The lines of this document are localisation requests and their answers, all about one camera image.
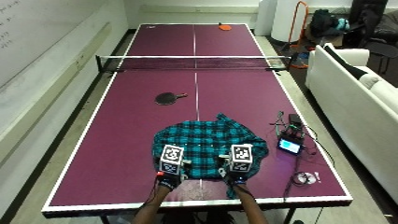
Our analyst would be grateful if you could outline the person's left hand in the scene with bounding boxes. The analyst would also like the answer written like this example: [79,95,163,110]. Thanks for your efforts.
[156,159,194,189]

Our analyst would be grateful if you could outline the white sofa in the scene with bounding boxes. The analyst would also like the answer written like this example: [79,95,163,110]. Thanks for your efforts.
[305,43,398,204]

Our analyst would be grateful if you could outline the black office chair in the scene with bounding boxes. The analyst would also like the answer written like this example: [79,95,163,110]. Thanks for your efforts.
[345,0,398,75]

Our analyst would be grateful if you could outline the orange metal frame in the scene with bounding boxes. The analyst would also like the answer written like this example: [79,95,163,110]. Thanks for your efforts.
[287,0,312,69]

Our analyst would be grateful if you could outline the person's right hand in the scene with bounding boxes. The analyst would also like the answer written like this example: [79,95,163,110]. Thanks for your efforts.
[218,155,254,188]

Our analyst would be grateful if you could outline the table tennis net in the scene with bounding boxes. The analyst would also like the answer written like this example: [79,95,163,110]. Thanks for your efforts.
[95,54,299,74]

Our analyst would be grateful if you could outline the teal plaid shirt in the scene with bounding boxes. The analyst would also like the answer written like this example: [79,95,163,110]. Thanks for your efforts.
[151,113,271,200]

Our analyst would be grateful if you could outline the recording device with screen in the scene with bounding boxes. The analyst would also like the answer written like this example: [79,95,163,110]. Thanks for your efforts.
[276,122,308,156]

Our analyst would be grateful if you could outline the white marker cube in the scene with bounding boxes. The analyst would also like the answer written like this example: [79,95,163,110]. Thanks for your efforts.
[230,143,255,173]
[159,144,186,175]

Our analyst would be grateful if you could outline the black table tennis paddle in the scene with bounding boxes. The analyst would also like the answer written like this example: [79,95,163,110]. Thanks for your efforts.
[155,91,190,106]

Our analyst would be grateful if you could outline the black backpack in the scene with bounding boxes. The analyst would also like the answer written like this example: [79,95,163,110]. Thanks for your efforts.
[311,8,351,39]

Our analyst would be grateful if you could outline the black power adapter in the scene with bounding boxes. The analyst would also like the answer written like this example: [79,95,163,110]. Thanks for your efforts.
[288,113,304,125]

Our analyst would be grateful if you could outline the white cylindrical column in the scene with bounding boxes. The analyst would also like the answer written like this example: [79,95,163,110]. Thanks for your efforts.
[271,0,311,43]

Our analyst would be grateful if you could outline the whiteboard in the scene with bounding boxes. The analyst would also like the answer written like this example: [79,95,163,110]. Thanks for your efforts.
[0,0,110,89]

